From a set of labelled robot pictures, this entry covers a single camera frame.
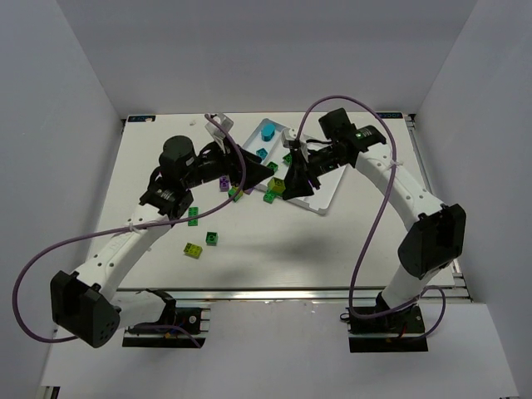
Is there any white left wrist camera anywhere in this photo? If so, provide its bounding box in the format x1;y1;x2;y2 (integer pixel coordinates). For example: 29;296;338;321
204;113;234;145

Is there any white divided sorting tray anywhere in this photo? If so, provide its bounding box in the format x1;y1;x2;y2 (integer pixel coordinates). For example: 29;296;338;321
242;118;346;215

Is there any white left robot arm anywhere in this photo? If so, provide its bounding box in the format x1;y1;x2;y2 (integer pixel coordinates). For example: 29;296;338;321
51;135;273;348

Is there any aluminium table front rail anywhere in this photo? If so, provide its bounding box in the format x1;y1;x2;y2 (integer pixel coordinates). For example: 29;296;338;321
116;288;470;302

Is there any yellow-green stacked lego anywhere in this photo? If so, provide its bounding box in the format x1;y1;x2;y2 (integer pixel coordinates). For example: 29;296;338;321
228;187;243;202

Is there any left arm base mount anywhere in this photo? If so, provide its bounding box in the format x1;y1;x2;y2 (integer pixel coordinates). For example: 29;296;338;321
115;289;210;349

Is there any small blue lego brick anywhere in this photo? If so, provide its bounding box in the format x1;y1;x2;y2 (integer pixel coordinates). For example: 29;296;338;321
256;148;268;161

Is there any blue label sticker right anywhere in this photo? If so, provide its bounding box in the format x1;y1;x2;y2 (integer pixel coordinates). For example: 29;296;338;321
377;112;404;119

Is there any purple lego brick left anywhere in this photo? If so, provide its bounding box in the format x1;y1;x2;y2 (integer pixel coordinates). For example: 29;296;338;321
219;176;230;192

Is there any green small square lego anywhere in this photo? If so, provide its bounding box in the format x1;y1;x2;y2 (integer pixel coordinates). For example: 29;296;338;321
205;231;219;246

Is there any lime-green lego pair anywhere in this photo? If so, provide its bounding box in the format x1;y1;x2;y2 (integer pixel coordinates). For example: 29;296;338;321
267;177;286;197

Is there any green lego by tray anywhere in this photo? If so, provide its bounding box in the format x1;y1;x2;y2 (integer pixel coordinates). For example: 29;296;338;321
263;191;277;204

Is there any lime lego brick front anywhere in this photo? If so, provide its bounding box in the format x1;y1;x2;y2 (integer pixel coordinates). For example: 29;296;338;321
183;243;203;259

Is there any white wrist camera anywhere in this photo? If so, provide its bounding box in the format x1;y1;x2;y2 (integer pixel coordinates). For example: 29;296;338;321
281;128;308;161
204;113;234;145

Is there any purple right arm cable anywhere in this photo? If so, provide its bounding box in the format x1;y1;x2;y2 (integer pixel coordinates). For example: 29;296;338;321
297;95;448;340

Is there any green lego plate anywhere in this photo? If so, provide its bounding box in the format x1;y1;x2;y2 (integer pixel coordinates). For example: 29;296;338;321
188;206;199;226

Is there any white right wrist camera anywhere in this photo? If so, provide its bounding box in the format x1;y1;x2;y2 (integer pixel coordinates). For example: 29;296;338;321
281;128;308;161

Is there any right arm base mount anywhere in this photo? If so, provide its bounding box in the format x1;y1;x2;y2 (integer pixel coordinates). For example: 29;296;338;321
339;304;428;353

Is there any blue long lego brick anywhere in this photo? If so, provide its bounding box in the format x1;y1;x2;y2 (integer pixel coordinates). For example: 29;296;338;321
260;123;276;142

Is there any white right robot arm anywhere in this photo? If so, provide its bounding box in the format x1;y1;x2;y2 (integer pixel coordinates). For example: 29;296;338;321
282;108;466;318

